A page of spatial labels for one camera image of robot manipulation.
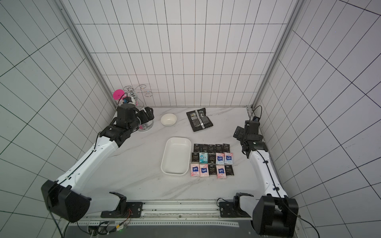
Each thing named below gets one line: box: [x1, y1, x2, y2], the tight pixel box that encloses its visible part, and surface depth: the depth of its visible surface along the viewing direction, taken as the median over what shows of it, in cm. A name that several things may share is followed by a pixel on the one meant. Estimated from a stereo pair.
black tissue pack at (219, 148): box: [215, 143, 223, 153], surface depth 95 cm
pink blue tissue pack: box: [190, 163, 200, 178], surface depth 85 cm
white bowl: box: [160, 113, 178, 127], surface depth 108 cm
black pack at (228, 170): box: [224, 164, 235, 176], surface depth 86 cm
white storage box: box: [160, 136, 192, 176], surface depth 91 cm
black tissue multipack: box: [186, 107, 214, 132], surface depth 112 cm
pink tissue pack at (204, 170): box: [199, 163, 210, 178], surface depth 85 cm
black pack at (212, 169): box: [208, 164, 218, 176], surface depth 87 cm
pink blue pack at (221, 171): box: [215, 165, 227, 179], surface depth 85 cm
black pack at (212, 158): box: [208, 152, 216, 165], surface depth 91 cm
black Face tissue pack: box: [193, 143, 202, 153], surface depth 96 cm
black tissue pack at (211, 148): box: [208, 144, 215, 154], surface depth 95 cm
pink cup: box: [112, 89, 126, 101], surface depth 89 cm
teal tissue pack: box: [198, 152, 209, 164], surface depth 91 cm
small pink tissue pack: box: [215, 152, 225, 165], surface depth 90 cm
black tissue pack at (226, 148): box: [222, 143, 231, 154], surface depth 95 cm
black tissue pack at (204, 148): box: [201, 143, 209, 153], surface depth 96 cm
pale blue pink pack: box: [224, 152, 234, 165], surface depth 90 cm
